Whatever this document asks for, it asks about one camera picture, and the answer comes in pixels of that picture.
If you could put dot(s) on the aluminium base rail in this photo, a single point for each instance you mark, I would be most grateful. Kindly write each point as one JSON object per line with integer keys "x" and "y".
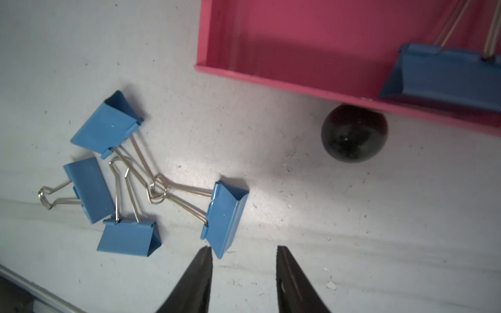
{"x": 20, "y": 295}

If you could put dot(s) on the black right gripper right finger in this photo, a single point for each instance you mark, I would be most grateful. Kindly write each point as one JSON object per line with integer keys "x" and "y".
{"x": 294, "y": 291}

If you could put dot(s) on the pink bottom drawer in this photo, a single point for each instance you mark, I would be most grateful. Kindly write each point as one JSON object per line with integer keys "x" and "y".
{"x": 342, "y": 51}

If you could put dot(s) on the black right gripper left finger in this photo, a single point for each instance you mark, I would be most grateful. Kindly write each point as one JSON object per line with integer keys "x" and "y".
{"x": 192, "y": 292}

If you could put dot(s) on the blue binder clip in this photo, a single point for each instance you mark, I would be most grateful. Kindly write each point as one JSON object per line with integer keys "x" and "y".
{"x": 431, "y": 74}
{"x": 136, "y": 237}
{"x": 89, "y": 186}
{"x": 113, "y": 122}
{"x": 223, "y": 214}

